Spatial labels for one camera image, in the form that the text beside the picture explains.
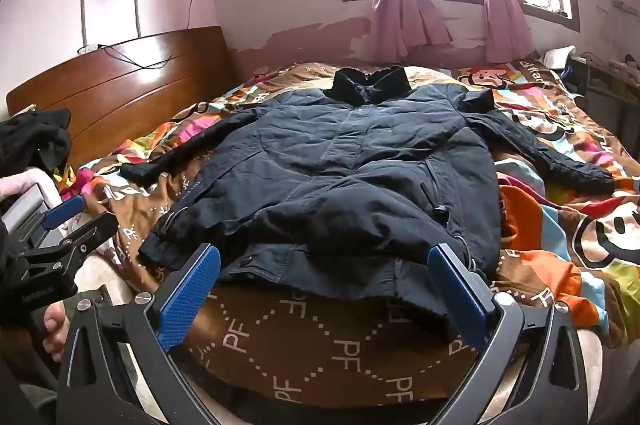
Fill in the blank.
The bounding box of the dark navy padded jacket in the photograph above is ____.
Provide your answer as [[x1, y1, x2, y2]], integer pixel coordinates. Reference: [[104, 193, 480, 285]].
[[120, 65, 616, 321]]

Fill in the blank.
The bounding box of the person's left hand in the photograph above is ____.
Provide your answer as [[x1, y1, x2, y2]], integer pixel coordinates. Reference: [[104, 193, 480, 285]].
[[42, 301, 69, 364]]

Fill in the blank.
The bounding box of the pale bed sheet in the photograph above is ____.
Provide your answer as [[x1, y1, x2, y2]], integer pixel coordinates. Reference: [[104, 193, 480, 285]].
[[75, 245, 163, 311]]

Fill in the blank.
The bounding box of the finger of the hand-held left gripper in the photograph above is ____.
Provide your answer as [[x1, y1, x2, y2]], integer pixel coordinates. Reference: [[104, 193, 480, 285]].
[[20, 212, 119, 278], [41, 194, 87, 230]]

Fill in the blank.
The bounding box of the colourful printed blanket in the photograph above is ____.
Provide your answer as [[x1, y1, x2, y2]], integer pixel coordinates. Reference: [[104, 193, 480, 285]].
[[57, 60, 640, 411]]

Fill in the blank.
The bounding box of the brown wooden headboard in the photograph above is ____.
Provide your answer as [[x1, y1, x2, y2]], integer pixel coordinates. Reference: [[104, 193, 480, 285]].
[[6, 26, 233, 168]]

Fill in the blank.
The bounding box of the pale pink cloth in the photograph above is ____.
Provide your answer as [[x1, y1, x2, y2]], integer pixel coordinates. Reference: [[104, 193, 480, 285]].
[[0, 169, 33, 198]]

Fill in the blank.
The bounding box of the cluttered side desk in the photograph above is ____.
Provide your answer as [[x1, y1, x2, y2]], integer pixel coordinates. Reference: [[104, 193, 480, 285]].
[[570, 50, 640, 111]]

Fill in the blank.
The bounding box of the black cable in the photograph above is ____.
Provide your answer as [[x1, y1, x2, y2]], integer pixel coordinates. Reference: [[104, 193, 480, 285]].
[[101, 0, 197, 72]]

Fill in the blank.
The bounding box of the black cloth pile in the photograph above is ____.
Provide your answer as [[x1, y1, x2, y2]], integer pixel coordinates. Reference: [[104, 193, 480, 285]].
[[0, 106, 72, 178]]

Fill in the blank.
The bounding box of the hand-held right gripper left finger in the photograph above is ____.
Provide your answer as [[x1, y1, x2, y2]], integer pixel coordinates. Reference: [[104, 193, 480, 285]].
[[57, 242, 222, 425]]

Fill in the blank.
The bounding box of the pale grey box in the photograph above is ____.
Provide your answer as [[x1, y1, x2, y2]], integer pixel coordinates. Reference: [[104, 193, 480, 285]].
[[2, 182, 53, 248]]

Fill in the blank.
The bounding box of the white object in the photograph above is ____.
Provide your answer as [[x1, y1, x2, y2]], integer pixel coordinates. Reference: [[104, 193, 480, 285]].
[[541, 46, 577, 75]]

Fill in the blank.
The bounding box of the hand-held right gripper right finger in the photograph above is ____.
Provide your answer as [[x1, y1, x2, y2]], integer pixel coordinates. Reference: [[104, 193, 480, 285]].
[[427, 242, 588, 425]]

